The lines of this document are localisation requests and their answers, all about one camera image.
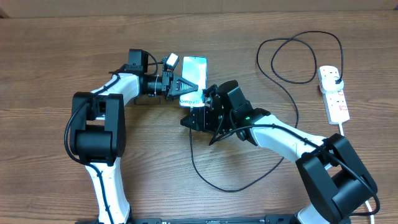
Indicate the Samsung Galaxy smartphone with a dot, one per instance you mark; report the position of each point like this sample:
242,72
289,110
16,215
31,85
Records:
194,69

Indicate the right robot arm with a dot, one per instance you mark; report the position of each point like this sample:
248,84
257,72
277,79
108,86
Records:
335,178

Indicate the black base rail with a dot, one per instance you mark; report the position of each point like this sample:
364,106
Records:
217,220

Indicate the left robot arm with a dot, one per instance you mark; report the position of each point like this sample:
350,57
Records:
95,135

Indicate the white charger plug adapter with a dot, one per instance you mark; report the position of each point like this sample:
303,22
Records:
331,85

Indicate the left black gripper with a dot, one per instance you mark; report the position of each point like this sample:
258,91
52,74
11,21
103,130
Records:
169,76

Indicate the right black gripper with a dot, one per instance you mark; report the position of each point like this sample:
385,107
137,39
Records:
204,123

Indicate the white power strip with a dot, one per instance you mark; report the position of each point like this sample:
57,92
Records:
335,103

